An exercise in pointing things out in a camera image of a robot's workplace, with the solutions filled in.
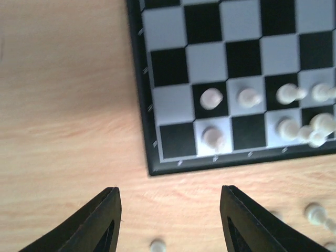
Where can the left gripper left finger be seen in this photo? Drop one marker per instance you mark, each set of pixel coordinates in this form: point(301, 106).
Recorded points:
point(94, 227)

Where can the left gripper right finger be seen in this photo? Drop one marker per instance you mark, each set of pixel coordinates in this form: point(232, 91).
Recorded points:
point(248, 226)

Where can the white piece bottom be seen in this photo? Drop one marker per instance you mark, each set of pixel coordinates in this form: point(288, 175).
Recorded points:
point(214, 139)

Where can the white pawn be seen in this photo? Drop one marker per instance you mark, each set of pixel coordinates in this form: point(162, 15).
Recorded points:
point(211, 98)
point(249, 97)
point(321, 92)
point(289, 93)

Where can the black and silver chessboard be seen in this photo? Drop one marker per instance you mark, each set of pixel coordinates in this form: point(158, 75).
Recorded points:
point(182, 48)

